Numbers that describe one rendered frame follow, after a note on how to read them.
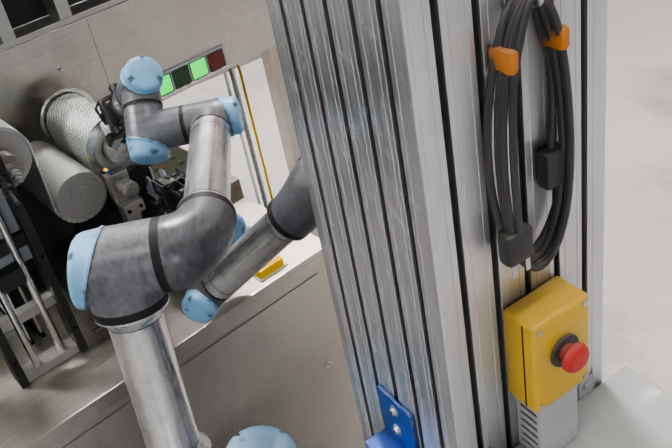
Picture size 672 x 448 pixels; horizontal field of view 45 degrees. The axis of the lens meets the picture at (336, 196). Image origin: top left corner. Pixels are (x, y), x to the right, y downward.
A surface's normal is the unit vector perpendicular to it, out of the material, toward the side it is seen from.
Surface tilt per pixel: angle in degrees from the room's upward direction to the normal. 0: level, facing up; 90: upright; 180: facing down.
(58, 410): 0
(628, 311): 0
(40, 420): 0
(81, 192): 90
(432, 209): 90
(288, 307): 90
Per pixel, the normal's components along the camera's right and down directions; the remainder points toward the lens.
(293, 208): -0.25, 0.18
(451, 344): 0.55, 0.38
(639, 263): -0.17, -0.82
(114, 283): 0.05, 0.34
